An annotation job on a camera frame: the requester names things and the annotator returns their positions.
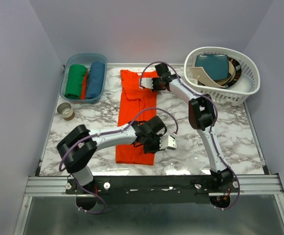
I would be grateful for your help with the orange t shirt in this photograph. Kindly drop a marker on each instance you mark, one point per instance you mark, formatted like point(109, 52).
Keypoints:
point(84, 87)
point(133, 100)

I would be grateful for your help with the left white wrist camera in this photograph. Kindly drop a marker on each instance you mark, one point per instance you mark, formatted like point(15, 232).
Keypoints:
point(167, 142)

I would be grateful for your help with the aluminium rail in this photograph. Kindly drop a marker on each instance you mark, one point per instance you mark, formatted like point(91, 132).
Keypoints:
point(58, 186)

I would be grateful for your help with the teal folded garment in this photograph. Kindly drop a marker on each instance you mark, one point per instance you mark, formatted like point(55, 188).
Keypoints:
point(215, 65)

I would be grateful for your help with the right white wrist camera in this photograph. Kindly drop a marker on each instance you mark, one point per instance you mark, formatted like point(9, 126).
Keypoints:
point(146, 83)

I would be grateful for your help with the tape roll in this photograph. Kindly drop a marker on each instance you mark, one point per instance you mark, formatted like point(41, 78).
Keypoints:
point(66, 112)

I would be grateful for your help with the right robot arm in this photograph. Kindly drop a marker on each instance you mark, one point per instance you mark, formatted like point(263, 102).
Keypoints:
point(202, 116)

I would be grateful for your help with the white laundry basket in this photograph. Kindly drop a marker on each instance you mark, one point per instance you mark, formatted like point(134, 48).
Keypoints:
point(248, 84)

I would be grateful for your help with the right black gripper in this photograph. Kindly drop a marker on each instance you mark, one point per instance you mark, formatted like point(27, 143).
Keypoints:
point(154, 88)

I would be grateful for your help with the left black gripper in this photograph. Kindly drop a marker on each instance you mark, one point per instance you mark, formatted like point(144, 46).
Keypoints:
point(147, 151)

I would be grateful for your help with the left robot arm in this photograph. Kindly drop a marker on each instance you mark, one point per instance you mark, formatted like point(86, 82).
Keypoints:
point(78, 147)

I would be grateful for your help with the rolled orange t shirt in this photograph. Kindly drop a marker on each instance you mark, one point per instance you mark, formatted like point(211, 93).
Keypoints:
point(84, 87)

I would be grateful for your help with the clear blue plastic bin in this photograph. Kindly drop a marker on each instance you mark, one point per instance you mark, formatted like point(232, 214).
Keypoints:
point(85, 59)

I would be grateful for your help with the beige garment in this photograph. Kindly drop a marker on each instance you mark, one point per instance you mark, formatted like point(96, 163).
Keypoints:
point(201, 77)

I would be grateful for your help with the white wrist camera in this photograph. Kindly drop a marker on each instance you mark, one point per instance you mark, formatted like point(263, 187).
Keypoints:
point(146, 83)
point(167, 142)

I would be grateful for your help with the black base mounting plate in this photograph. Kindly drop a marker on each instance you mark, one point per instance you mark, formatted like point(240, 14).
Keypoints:
point(159, 189)

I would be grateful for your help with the rolled green t shirt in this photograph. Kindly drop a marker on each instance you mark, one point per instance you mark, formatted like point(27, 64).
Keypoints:
point(75, 78)

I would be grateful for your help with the rolled blue t shirt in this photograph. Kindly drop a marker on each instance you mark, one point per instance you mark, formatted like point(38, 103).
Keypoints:
point(95, 80)

